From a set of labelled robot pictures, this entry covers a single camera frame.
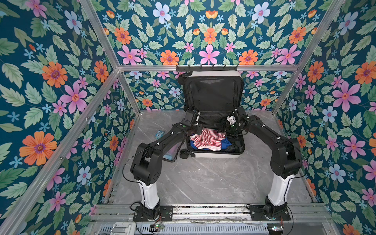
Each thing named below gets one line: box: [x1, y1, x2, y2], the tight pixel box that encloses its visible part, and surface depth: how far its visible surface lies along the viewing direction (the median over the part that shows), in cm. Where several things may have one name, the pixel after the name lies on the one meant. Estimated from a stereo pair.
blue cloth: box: [189, 138, 233, 151], surface depth 94 cm
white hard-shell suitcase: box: [178, 70, 246, 160], surface depth 92 cm
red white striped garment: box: [189, 127, 226, 152], surface depth 93 cm
